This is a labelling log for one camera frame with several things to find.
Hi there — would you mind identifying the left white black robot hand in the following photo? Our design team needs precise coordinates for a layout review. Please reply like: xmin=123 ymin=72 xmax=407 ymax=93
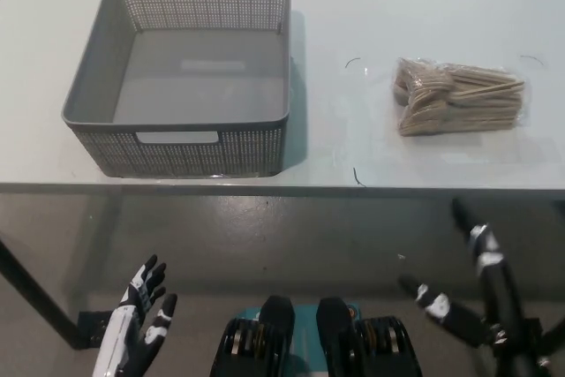
xmin=92 ymin=254 xmax=178 ymax=377

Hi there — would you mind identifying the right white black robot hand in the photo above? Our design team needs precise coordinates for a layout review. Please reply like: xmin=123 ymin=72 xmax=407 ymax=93
xmin=398 ymin=199 xmax=531 ymax=348

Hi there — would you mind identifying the clear bag of wooden cutlery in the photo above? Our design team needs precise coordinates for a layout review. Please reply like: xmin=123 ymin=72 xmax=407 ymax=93
xmin=392 ymin=57 xmax=527 ymax=139

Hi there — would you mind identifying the black table foot plate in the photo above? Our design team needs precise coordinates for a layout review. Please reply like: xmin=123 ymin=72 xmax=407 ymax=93
xmin=78 ymin=310 xmax=111 ymax=350

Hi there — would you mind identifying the black metal table leg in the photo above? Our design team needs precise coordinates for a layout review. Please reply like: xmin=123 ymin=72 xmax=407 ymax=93
xmin=0 ymin=238 xmax=86 ymax=348

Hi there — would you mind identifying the grey perforated plastic basket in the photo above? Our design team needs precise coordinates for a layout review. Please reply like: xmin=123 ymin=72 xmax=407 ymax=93
xmin=60 ymin=0 xmax=293 ymax=179

